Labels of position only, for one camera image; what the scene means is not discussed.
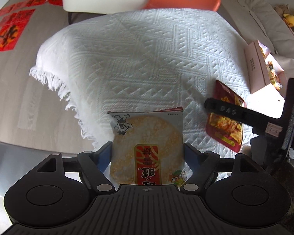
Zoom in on red spicy chicken snack bag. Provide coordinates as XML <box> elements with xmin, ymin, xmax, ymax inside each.
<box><xmin>205</xmin><ymin>80</ymin><xmax>246</xmax><ymax>153</ymax></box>

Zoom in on rice cracker snack pack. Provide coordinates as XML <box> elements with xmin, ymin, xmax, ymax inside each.
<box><xmin>108</xmin><ymin>107</ymin><xmax>185</xmax><ymax>187</ymax></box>

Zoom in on white textured tablecloth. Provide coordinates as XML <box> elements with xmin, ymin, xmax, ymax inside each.
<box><xmin>30</xmin><ymin>9</ymin><xmax>284</xmax><ymax>152</ymax></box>

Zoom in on pink cardboard box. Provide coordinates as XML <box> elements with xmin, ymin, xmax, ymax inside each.
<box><xmin>244</xmin><ymin>40</ymin><xmax>287</xmax><ymax>101</ymax></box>

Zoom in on grey sofa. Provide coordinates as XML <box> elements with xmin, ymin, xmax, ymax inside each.
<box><xmin>220</xmin><ymin>0</ymin><xmax>294</xmax><ymax>71</ymax></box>

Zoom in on red paper decorations on floor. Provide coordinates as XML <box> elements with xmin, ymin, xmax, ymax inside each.
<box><xmin>0</xmin><ymin>0</ymin><xmax>63</xmax><ymax>52</ymax></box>

